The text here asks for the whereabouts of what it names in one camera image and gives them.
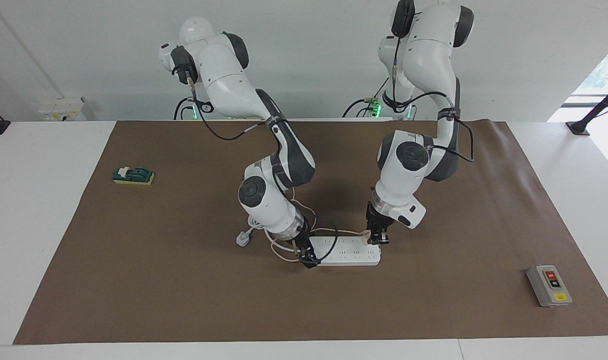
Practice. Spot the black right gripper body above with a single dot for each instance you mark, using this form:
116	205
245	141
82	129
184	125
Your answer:
302	237

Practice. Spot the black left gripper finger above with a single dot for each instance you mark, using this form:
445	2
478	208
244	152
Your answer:
384	238
371	238

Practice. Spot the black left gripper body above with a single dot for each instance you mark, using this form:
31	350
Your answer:
378	219

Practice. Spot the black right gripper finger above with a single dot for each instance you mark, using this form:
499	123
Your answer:
301	255
311	262

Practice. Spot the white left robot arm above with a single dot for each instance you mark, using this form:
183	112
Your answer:
424	50

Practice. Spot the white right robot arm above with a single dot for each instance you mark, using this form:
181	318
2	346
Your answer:
224	75

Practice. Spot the white power strip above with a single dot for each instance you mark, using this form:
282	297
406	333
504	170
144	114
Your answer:
354	252

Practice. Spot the brown table mat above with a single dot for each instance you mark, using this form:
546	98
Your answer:
184	300

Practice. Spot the grey on-off switch box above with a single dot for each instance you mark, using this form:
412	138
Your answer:
549	287

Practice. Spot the white wall outlet box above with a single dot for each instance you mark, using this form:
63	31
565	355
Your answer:
61	110

